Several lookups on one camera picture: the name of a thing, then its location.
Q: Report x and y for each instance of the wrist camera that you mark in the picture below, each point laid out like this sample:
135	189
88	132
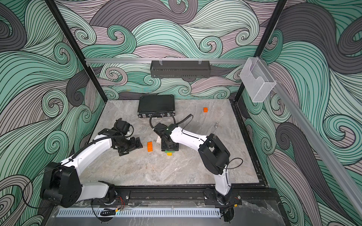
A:
123	127
161	130

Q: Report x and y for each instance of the black hard carrying case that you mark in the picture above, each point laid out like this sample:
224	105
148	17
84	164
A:
160	105

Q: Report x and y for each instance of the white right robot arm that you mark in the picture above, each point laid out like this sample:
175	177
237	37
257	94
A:
213	153

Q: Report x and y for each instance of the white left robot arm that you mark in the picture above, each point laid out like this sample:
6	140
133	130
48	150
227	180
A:
61	184

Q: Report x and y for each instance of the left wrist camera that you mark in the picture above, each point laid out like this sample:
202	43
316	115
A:
123	127

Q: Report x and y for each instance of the black wall-mounted tray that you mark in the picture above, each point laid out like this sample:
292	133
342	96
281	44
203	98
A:
180	69

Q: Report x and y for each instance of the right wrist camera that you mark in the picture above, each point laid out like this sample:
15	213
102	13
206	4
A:
161	130

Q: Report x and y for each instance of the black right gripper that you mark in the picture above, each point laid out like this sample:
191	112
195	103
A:
163	147

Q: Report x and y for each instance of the orange long lego brick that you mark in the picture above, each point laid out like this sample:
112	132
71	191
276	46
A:
150	146

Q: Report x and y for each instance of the clear acrylic wall holder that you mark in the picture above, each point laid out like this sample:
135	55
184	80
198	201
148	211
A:
257	79

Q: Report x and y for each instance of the white slotted cable duct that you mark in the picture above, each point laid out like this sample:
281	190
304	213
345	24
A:
140	212

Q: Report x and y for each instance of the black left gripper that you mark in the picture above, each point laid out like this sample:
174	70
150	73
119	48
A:
133	146

